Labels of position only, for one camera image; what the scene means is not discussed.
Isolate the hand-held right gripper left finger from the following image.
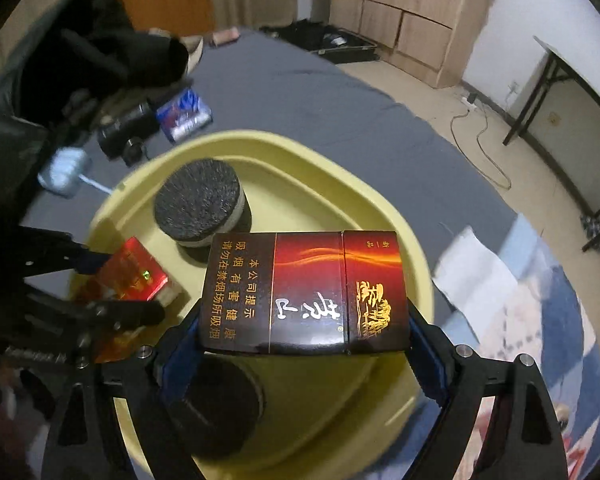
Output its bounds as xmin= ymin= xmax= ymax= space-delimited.
xmin=45 ymin=302 xmax=206 ymax=480

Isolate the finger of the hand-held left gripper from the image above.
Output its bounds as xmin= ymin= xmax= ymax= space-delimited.
xmin=7 ymin=225 xmax=112 ymax=278
xmin=25 ymin=294 xmax=167 ymax=361

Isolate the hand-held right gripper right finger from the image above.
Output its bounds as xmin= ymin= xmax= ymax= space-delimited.
xmin=405 ymin=302 xmax=572 ymax=480

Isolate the black round sponge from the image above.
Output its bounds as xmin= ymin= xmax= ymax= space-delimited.
xmin=152 ymin=158 xmax=252 ymax=263
xmin=180 ymin=352 xmax=266 ymax=461

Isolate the dark red cigarette box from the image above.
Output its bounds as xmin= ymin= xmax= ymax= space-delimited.
xmin=201 ymin=230 xmax=411 ymax=356

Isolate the yellow plastic tray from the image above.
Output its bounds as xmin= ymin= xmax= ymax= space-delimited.
xmin=67 ymin=130 xmax=433 ymax=471

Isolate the light blue case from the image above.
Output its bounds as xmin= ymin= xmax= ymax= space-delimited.
xmin=37 ymin=147 xmax=113 ymax=198

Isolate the white cloth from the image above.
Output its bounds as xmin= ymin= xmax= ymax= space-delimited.
xmin=432 ymin=227 xmax=518 ymax=321

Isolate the blue checkered blanket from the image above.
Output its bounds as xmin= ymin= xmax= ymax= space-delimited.
xmin=430 ymin=212 xmax=600 ymax=480

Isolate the black flashlight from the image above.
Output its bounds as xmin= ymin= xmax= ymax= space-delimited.
xmin=97 ymin=100 xmax=158 ymax=166

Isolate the blue cigarette box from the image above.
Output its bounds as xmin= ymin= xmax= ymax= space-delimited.
xmin=155 ymin=87 xmax=215 ymax=142

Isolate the black jacket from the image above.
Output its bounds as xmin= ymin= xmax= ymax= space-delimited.
xmin=0 ymin=0 xmax=196 ymax=241

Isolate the small brown box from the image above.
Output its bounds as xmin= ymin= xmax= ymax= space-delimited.
xmin=212 ymin=27 xmax=241 ymax=47

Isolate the grey bed sheet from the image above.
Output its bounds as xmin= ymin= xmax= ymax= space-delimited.
xmin=20 ymin=27 xmax=518 ymax=341

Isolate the black folding table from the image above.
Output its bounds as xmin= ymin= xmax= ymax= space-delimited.
xmin=502 ymin=35 xmax=600 ymax=266

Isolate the black bag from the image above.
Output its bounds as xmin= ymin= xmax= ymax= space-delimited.
xmin=260 ymin=19 xmax=381 ymax=66

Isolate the wooden wardrobe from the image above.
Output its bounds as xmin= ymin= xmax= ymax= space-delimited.
xmin=310 ymin=0 xmax=496 ymax=88

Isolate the floor cable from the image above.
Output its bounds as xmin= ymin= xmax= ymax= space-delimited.
xmin=450 ymin=102 xmax=513 ymax=191

